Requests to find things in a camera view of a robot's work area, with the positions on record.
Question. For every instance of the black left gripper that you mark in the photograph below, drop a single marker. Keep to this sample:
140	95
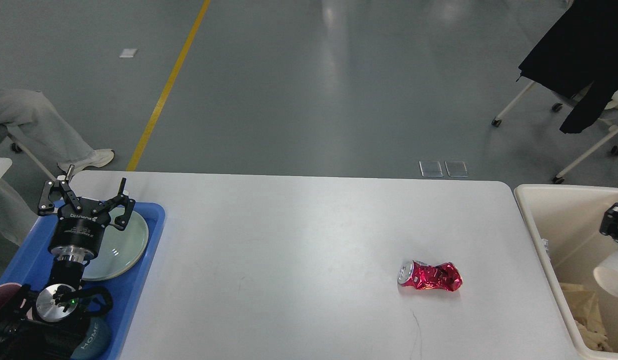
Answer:
77	233

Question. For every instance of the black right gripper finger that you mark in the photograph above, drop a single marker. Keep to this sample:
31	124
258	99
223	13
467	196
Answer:
609	223

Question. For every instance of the white tissue roll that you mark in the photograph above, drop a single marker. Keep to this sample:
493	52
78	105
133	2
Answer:
606	274

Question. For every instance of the mint green plate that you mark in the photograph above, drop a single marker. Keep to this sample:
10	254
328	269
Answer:
134	238

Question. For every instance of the pink ribbed mug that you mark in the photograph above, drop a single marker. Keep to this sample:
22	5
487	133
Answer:
7	291

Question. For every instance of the dark teal mug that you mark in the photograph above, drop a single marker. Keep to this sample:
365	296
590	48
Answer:
95	342

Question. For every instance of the red foil wrapper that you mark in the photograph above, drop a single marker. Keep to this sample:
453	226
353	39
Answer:
422	276

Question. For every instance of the brown paper ball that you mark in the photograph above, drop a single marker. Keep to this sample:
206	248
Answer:
593	332

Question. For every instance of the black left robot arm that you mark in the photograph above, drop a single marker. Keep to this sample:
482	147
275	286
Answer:
66	318

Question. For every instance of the beige plastic bin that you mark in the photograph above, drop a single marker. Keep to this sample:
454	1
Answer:
564	223

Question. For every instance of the blue plastic tray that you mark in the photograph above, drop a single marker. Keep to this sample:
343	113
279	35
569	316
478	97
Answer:
32	263

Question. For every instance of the grey chair with legs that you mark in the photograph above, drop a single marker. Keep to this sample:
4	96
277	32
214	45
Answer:
29	173

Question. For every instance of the seated person grey trousers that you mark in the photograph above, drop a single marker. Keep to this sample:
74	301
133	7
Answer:
39	121

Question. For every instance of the black jacket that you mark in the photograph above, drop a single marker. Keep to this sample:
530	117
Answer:
580	52

